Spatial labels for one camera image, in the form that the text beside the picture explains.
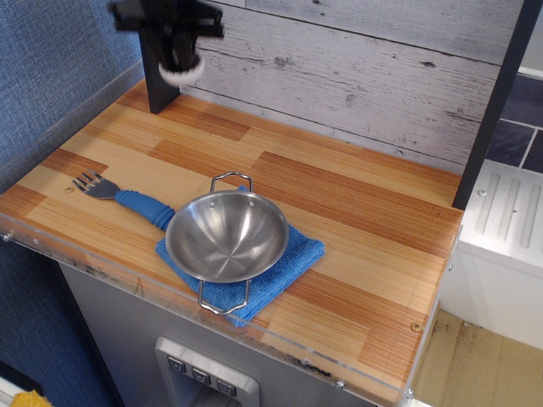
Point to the dark vertical post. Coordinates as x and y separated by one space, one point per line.
521 35
160 94

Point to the blue handled metal fork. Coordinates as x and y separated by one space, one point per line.
94 185

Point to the silver dispenser button panel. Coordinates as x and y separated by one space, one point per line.
194 379

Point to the white grooved drain board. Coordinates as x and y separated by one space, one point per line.
503 217

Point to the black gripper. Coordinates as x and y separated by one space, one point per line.
162 19

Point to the black and white toy mushroom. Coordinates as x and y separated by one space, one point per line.
183 78

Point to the clear acrylic table edge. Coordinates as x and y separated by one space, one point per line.
348 332

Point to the blue folded cloth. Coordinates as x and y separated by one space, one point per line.
301 253

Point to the dark right vertical post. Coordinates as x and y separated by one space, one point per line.
521 35

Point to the dark left vertical post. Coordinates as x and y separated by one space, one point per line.
160 94

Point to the stainless steel bowl with handles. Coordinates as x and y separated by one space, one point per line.
228 235

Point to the yellow object at corner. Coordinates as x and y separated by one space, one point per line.
29 399

